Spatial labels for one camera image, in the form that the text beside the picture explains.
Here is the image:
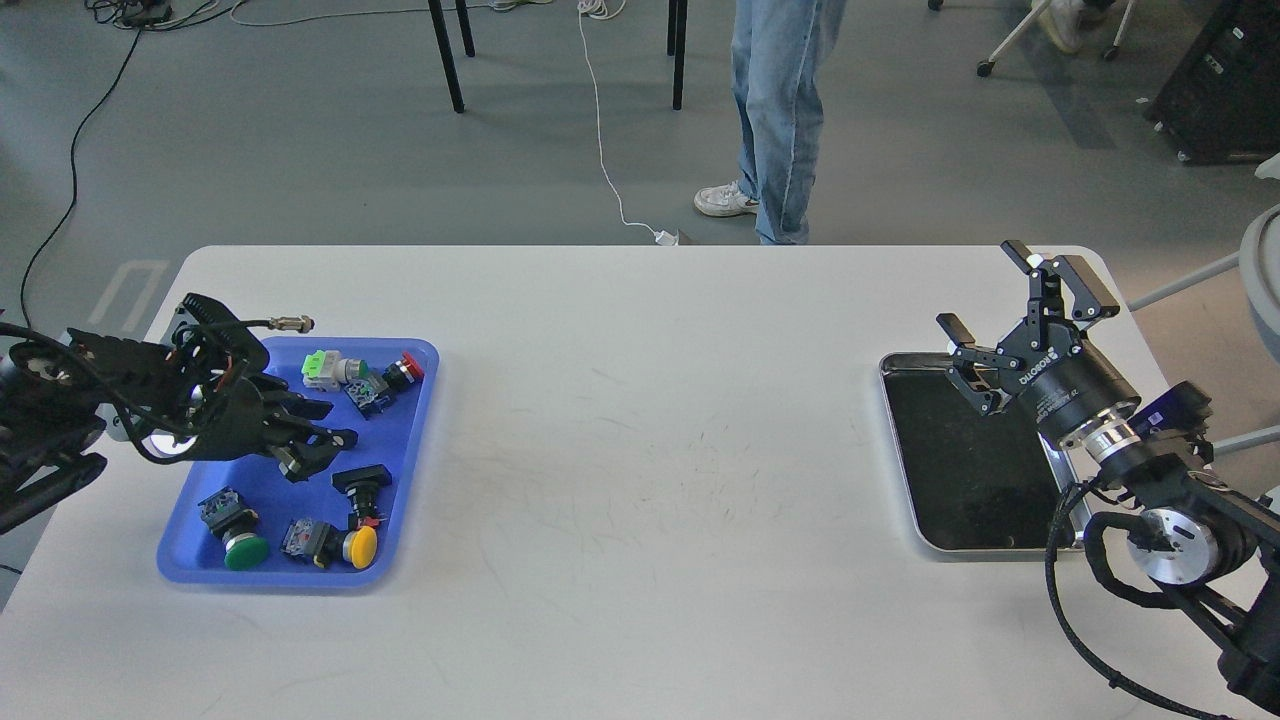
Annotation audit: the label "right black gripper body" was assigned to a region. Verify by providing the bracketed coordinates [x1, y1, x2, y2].
[989, 325, 1140, 450]

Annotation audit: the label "yellow push button switch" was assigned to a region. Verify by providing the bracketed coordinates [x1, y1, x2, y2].
[279, 518, 379, 570]

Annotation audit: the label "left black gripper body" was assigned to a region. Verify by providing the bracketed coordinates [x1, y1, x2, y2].
[186, 373, 301, 461]

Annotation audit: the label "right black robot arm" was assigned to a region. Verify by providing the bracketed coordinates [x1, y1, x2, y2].
[937, 241, 1279, 714]

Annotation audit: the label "blue plastic tray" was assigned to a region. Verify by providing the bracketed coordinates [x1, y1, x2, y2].
[156, 336, 439, 591]

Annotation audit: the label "black equipment case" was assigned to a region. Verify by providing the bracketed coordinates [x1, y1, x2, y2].
[1146, 1, 1279, 165]

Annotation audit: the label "white chair base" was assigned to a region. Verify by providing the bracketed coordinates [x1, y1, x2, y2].
[975, 1, 1138, 78]

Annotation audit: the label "person in blue jeans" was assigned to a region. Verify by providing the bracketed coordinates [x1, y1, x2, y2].
[692, 1, 847, 246]

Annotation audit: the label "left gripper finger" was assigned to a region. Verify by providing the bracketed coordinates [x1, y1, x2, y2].
[270, 425, 358, 483]
[265, 389, 333, 423]

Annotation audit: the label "green push button switch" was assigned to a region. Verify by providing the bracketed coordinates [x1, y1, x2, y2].
[198, 487, 270, 571]

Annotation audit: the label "metal tray black mat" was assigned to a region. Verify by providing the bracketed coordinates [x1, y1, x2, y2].
[879, 352, 1079, 562]

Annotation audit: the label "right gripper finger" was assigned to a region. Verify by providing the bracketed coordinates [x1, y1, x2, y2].
[936, 313, 1021, 416]
[1001, 240, 1121, 346]

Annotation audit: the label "white cable on floor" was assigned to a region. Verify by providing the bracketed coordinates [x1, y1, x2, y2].
[577, 0, 681, 247]

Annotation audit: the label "black cable on floor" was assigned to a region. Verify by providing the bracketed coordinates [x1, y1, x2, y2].
[0, 0, 230, 331]

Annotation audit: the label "black table legs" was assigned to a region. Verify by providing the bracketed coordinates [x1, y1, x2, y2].
[428, 0, 691, 114]

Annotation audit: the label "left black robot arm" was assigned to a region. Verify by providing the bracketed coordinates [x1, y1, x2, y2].
[1, 293, 358, 530]

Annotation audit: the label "black square push button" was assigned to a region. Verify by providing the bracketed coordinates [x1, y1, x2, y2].
[332, 464, 392, 530]

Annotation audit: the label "grey round chair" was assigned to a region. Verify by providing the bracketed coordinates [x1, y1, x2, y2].
[1129, 206, 1277, 457]

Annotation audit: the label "red push button switch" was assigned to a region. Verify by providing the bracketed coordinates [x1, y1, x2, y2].
[343, 352, 425, 419]

